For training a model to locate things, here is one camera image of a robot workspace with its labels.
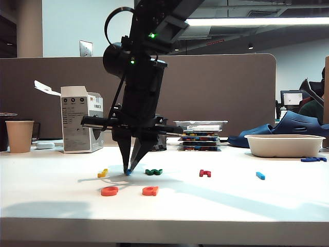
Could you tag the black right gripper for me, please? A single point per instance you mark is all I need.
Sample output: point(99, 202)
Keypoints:
point(138, 128)

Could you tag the light blue letter r magnet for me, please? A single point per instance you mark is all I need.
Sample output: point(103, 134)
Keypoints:
point(127, 173)

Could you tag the orange letter a magnet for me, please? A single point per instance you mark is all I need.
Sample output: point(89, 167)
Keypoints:
point(150, 191)

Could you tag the orange letter c magnet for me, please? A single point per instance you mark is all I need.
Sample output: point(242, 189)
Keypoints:
point(109, 192)

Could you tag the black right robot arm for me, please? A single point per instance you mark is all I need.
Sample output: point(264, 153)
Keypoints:
point(144, 85)

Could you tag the green letter w magnet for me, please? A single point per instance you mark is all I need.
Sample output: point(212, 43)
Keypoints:
point(153, 172)

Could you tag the yellow letter j magnet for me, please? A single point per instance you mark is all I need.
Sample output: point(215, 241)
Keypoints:
point(102, 174)

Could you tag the letter magnet card sheet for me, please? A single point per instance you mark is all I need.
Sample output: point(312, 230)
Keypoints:
point(199, 139)
point(199, 134)
point(199, 149)
point(199, 143)

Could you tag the dark red letter h magnet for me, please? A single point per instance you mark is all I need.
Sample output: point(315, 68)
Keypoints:
point(205, 175)

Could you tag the light blue letter l magnet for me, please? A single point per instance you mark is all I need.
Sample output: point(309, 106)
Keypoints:
point(260, 176)

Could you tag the dark blue hooked letter magnet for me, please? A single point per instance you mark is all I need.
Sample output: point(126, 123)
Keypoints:
point(309, 159)

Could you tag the dark blue letter m magnet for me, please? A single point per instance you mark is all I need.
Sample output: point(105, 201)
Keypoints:
point(322, 159)

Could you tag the black mesh pen holder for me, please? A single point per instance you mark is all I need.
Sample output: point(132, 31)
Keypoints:
point(160, 144)

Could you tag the white face mask box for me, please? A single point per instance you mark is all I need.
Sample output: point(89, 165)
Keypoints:
point(74, 108)

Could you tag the white black labelled marker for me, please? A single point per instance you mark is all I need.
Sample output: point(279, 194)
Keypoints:
point(205, 128)

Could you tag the clear plastic box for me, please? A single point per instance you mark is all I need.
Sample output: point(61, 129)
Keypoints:
point(205, 123)

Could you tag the small white case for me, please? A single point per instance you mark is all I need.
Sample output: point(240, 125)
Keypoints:
point(45, 145)

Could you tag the brown desk partition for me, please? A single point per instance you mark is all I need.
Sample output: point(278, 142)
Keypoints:
point(218, 90)

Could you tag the navy blue rubber slipper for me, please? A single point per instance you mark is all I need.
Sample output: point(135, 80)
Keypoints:
point(246, 133)
point(300, 123)

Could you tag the brown paper cup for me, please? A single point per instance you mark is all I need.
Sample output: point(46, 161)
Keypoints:
point(20, 136)

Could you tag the dark round container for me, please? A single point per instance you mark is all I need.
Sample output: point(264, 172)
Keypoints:
point(3, 133)

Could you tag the red ceiling sign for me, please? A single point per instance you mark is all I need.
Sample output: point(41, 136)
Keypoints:
point(216, 42)

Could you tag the beige pulp tray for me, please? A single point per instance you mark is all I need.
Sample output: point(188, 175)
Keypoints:
point(282, 146)

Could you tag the black computer monitor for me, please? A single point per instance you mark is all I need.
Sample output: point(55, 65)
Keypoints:
point(291, 99)

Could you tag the long ceiling light strip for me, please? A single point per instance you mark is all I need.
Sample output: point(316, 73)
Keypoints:
point(257, 21)

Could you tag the person in green shirt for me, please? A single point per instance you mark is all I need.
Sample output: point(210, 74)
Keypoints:
point(312, 113)

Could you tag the dark office chair back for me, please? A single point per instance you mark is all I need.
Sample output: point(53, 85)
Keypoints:
point(308, 88)

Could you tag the metal wall plate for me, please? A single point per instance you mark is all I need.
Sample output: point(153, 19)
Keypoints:
point(86, 48)

